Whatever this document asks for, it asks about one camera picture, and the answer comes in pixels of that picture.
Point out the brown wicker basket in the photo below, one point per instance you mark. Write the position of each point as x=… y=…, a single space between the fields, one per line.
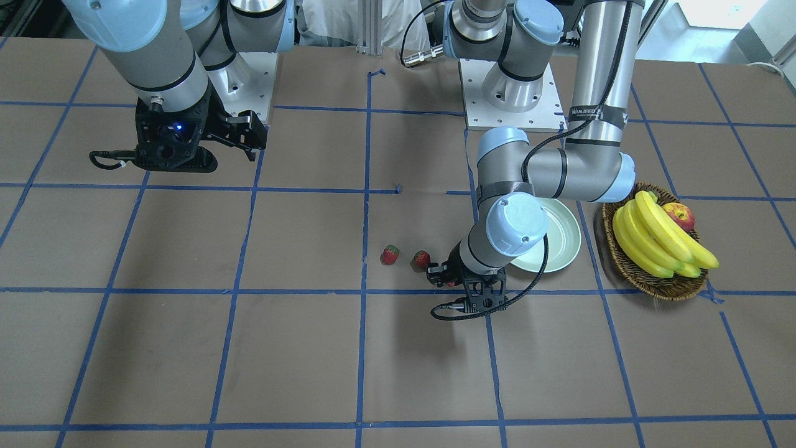
x=674 y=289

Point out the red yellow apple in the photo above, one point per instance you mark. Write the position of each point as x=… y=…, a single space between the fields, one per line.
x=681 y=215

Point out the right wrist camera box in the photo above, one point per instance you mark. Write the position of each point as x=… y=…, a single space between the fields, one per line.
x=171 y=141

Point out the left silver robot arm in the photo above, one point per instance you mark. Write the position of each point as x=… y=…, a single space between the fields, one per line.
x=518 y=38

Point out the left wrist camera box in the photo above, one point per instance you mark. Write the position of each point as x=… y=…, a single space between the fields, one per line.
x=485 y=293

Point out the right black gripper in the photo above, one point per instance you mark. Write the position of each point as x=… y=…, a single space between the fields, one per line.
x=212 y=122

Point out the yellow banana bunch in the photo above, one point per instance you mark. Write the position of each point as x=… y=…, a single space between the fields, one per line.
x=655 y=243

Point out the aluminium frame post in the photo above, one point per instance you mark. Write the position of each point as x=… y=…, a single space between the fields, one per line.
x=369 y=39

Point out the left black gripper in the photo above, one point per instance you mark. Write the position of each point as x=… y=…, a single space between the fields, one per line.
x=453 y=266

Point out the light green plate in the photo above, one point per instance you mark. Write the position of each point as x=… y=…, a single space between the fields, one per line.
x=564 y=240

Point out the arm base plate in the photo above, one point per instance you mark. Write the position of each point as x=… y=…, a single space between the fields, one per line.
x=247 y=84
x=493 y=99

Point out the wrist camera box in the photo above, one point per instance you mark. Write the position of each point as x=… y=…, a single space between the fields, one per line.
x=485 y=293
x=171 y=141

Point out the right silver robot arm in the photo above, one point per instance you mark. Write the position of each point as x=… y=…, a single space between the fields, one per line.
x=184 y=60

